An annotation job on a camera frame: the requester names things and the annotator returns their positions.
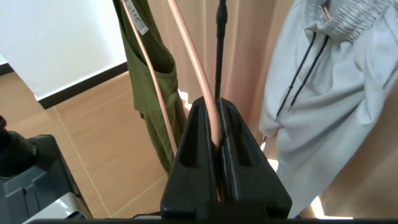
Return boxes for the green garment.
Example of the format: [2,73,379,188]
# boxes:
[112,0,188,175]

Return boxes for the pale grey shorts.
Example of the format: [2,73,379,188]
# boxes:
[259,0,398,219]

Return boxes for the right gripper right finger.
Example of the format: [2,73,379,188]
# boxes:
[217,98,293,219]

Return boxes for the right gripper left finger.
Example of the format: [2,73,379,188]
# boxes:
[160,96,220,219]

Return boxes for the black clothes rack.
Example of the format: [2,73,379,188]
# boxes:
[213,0,229,102]

